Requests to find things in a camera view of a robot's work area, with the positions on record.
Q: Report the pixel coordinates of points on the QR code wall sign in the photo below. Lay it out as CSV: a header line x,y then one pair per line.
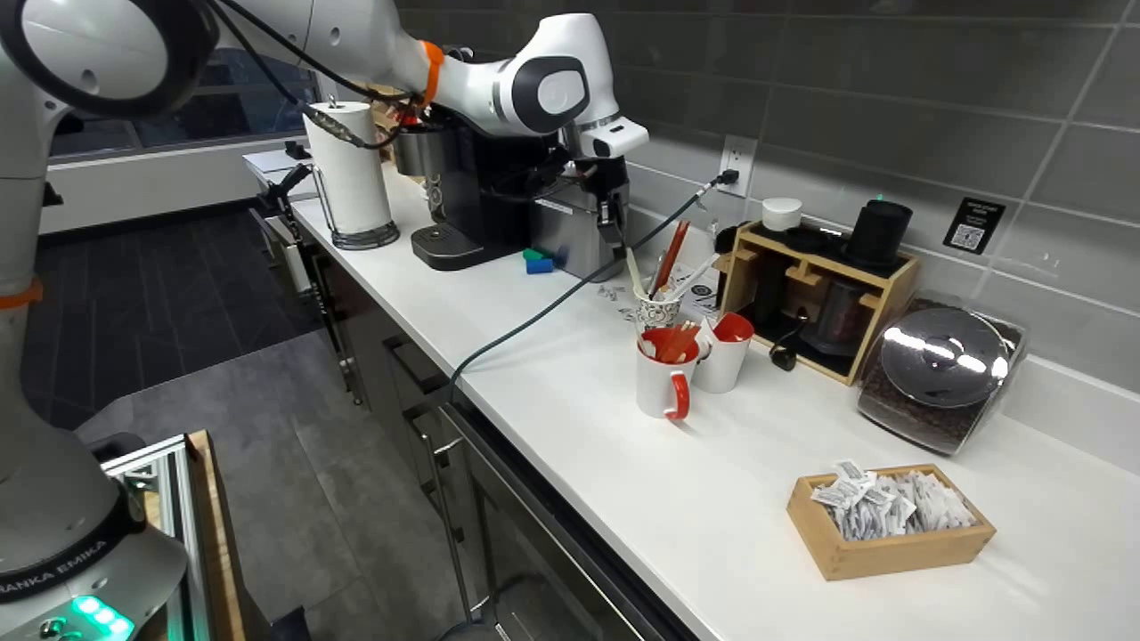
x,y
975,223

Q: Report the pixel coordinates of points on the dark glass window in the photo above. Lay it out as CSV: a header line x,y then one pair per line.
x,y
250,110

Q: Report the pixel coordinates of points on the printed paper cup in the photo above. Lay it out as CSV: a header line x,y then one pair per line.
x,y
664,309

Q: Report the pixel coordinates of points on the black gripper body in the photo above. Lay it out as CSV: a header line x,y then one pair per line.
x,y
604,180

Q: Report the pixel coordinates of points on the white sachets pile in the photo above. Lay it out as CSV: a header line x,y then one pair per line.
x,y
884,502

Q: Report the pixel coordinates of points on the cream plastic knife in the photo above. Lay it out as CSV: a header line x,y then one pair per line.
x,y
636,273

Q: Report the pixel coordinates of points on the wooden countertop organizer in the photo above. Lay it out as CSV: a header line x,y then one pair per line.
x,y
821,308

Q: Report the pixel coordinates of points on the wooden sachet box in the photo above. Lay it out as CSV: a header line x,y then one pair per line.
x,y
904,552

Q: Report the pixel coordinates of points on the black cylinder container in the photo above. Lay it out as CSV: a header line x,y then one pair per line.
x,y
878,236

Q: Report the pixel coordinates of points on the black round knob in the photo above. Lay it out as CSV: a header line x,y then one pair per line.
x,y
784,356

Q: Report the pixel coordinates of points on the metal cup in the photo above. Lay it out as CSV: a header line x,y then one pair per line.
x,y
415,148

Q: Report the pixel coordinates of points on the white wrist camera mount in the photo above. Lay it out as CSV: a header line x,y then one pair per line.
x,y
606,137

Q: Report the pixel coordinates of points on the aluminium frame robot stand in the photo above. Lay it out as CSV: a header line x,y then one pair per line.
x,y
162,498

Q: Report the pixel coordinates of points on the white mug red inside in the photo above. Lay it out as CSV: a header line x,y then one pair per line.
x,y
721,356

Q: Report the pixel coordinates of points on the wooden stand board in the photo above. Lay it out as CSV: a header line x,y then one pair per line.
x,y
220,545

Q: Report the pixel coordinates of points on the small white cup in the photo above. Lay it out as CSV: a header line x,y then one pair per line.
x,y
782,213

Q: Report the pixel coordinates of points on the blue sponge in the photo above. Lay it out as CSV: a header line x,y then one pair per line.
x,y
542,262

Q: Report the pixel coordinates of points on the white wall outlet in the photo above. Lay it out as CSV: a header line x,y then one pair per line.
x,y
738,161

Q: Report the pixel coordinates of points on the black coffee machine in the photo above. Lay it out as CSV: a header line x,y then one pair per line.
x,y
487,218

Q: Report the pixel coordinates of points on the silver metal appliance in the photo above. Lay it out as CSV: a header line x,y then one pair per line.
x,y
564,236

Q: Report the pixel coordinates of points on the white paper towel roll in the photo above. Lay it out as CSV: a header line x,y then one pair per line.
x,y
352,180

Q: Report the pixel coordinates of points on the cream plastic utensil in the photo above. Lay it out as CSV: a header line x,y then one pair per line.
x,y
701,273

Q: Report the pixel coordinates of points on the silver round lid appliance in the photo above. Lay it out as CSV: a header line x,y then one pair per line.
x,y
938,376

